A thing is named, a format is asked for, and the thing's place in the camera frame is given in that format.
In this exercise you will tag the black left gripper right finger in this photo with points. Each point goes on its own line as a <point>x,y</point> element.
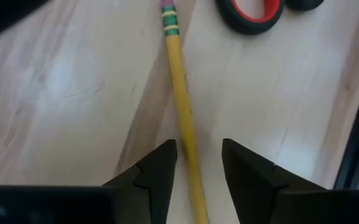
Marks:
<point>254,189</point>

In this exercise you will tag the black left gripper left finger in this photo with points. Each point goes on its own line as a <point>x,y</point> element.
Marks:
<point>148,193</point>

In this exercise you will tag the red and black scissors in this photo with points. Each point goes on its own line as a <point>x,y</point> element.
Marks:
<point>247,28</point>

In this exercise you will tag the yellow pencil with pink eraser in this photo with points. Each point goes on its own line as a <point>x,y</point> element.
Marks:
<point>182,99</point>

